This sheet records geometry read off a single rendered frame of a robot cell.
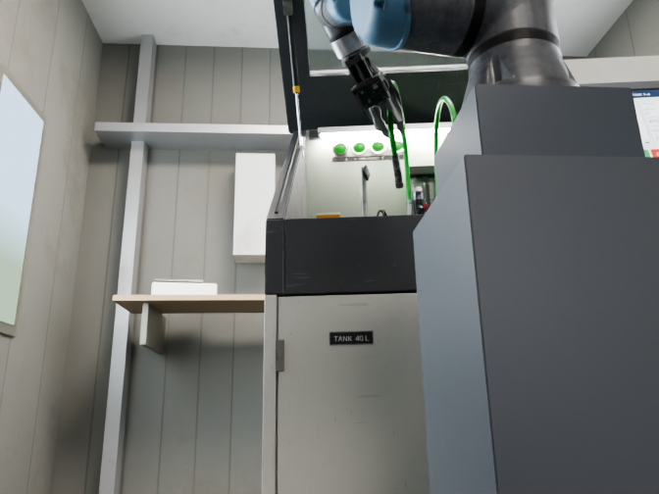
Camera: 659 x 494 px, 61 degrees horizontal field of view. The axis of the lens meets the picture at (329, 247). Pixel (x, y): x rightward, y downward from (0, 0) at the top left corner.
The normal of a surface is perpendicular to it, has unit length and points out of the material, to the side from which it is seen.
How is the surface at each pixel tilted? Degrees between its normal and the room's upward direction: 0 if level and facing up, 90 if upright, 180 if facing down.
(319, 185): 90
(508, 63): 72
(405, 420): 90
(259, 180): 90
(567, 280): 90
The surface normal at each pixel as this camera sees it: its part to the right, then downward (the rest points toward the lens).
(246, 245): 0.07, -0.29
